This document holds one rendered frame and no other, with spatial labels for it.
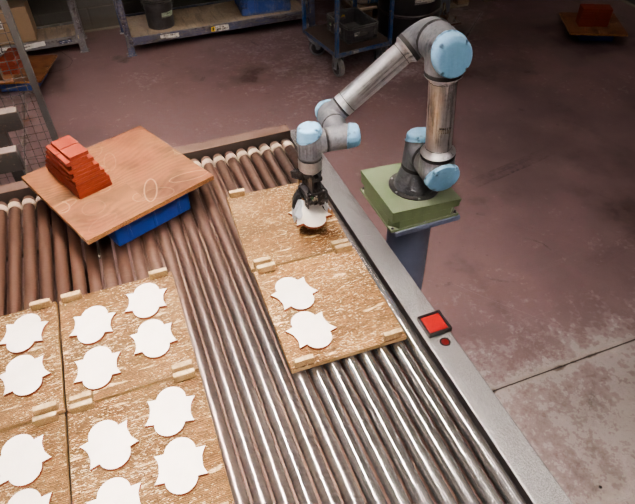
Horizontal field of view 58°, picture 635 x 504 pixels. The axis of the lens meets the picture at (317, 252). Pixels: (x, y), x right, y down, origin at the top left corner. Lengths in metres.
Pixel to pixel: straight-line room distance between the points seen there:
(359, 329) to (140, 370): 0.63
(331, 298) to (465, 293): 1.47
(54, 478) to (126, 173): 1.11
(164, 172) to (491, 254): 1.95
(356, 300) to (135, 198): 0.85
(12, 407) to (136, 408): 0.33
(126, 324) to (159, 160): 0.72
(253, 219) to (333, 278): 0.41
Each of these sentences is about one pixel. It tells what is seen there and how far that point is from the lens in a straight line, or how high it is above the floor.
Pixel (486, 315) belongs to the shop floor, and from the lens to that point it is 3.08.
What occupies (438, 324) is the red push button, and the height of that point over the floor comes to 0.93.
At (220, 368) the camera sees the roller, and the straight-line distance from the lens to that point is 1.67.
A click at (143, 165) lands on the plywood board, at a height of 1.04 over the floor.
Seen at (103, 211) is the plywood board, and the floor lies 1.04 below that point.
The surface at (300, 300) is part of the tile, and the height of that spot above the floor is 0.95.
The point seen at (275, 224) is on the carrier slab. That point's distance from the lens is 2.05.
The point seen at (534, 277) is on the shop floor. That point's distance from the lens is 3.34.
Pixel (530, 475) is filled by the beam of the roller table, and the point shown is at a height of 0.92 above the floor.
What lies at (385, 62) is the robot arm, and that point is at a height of 1.47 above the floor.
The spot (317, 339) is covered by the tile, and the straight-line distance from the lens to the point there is 1.67.
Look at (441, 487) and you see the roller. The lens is 1.49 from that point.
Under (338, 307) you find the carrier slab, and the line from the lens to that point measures 1.76.
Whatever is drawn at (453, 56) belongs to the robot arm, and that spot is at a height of 1.55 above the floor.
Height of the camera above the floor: 2.25
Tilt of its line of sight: 43 degrees down
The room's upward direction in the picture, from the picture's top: 2 degrees counter-clockwise
